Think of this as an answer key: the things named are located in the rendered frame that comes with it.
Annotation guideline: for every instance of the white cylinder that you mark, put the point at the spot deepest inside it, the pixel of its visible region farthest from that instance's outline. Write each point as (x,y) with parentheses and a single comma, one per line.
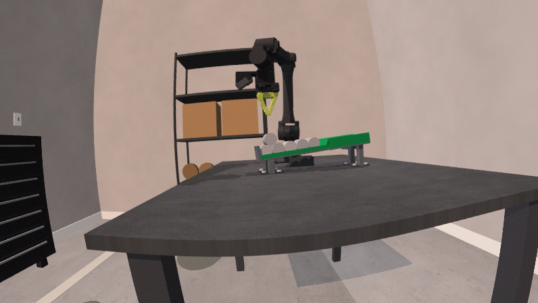
(301,143)
(265,149)
(277,147)
(269,139)
(290,145)
(313,142)

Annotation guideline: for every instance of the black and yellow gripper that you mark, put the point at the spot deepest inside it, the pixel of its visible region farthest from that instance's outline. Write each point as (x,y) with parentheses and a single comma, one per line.
(270,91)

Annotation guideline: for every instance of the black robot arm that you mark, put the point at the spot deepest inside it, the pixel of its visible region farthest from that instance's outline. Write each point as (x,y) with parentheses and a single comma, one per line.
(260,56)

